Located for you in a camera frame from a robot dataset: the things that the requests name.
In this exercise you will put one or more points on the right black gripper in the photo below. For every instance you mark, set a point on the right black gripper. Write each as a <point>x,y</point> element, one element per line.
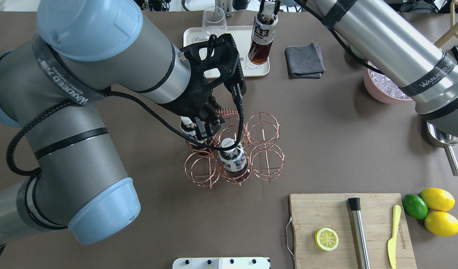
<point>269,6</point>

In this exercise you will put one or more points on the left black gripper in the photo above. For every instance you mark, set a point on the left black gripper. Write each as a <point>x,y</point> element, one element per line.
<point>188,102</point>

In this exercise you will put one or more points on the tea bottle white cap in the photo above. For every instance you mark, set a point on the tea bottle white cap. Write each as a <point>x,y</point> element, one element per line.
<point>263,33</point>

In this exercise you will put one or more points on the copper wire bottle basket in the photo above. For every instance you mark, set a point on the copper wire bottle basket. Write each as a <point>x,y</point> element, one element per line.
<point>264,158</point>

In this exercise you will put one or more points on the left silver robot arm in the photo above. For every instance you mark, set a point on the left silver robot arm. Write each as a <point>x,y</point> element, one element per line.
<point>49,87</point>

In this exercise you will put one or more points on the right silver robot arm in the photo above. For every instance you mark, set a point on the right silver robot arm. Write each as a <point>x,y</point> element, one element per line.
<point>420,69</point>

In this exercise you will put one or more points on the tea bottle in basket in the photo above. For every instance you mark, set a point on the tea bottle in basket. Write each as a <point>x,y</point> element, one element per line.
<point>234,161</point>
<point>188,128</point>

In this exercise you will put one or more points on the grey folded cloth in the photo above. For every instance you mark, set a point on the grey folded cloth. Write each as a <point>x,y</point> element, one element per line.
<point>305,61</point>

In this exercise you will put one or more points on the clear wine glass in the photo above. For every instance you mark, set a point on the clear wine glass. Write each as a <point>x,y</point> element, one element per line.
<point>214,21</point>

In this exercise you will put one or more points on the bamboo cutting board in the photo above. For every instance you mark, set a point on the bamboo cutting board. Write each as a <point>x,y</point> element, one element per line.
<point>311,212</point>

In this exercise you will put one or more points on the pink bowl with ice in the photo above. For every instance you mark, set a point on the pink bowl with ice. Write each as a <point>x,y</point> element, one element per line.
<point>381,88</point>

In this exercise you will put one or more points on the half lemon slice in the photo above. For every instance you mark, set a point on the half lemon slice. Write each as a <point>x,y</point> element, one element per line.
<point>326,239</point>

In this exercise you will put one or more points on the wooden cup rack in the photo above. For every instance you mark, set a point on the wooden cup rack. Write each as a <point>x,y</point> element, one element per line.
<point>453,30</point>

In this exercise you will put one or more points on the steel muddler black tip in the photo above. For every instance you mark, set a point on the steel muddler black tip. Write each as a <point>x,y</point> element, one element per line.
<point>360,238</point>

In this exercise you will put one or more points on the metal ice scoop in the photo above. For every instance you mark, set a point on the metal ice scoop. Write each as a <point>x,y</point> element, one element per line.
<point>440,139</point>

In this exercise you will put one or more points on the yellow plastic knife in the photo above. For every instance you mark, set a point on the yellow plastic knife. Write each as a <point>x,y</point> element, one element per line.
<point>392,242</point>

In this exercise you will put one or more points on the green lime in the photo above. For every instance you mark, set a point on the green lime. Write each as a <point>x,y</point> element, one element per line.
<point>415,206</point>

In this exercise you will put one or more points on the yellow lemon upper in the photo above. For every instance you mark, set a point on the yellow lemon upper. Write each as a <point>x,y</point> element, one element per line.
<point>437,199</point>

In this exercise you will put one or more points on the yellow lemon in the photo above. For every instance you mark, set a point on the yellow lemon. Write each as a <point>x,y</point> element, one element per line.
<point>437,199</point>
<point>441,223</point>

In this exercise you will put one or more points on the yellow lemon lower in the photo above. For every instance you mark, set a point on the yellow lemon lower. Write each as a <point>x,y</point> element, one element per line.
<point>441,223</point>

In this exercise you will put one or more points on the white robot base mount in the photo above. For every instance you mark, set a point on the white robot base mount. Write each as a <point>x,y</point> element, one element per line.
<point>222,263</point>

